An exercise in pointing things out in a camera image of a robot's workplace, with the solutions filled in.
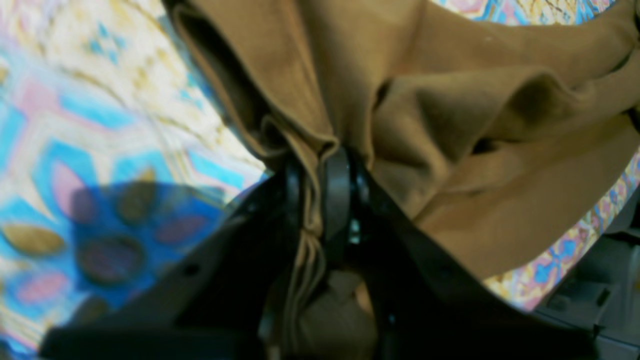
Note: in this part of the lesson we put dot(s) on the patterned tablecloth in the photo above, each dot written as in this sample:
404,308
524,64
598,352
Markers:
106,186

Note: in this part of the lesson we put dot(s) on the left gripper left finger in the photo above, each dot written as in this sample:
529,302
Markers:
210,305

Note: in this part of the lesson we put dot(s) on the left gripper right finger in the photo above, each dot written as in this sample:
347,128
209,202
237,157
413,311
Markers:
426,305

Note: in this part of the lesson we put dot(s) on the brown t-shirt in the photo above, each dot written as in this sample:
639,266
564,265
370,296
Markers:
493,139

